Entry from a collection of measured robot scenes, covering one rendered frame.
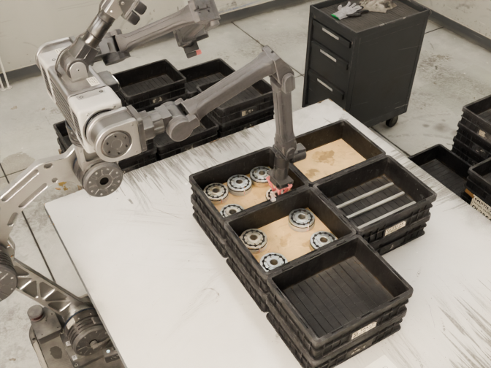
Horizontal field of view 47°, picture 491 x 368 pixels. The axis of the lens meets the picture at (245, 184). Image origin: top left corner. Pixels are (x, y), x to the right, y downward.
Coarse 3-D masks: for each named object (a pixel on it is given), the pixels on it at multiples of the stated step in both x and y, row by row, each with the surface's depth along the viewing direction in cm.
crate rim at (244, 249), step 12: (300, 192) 221; (312, 192) 222; (264, 204) 216; (324, 204) 216; (240, 216) 211; (336, 216) 212; (228, 228) 207; (348, 228) 207; (240, 240) 202; (336, 240) 202; (312, 252) 198; (252, 264) 196; (288, 264) 194; (264, 276) 191
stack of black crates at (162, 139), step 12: (204, 120) 344; (192, 132) 342; (204, 132) 326; (216, 132) 333; (156, 144) 316; (168, 144) 316; (180, 144) 323; (192, 144) 327; (204, 144) 333; (168, 156) 323
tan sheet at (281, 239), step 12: (288, 216) 225; (264, 228) 220; (276, 228) 220; (288, 228) 220; (324, 228) 220; (276, 240) 215; (288, 240) 215; (300, 240) 215; (264, 252) 211; (276, 252) 211; (288, 252) 211; (300, 252) 211
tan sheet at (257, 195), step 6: (252, 186) 238; (252, 192) 236; (258, 192) 236; (264, 192) 236; (228, 198) 233; (234, 198) 233; (240, 198) 233; (246, 198) 233; (252, 198) 233; (258, 198) 233; (264, 198) 233; (222, 204) 230; (240, 204) 230; (246, 204) 230; (252, 204) 230
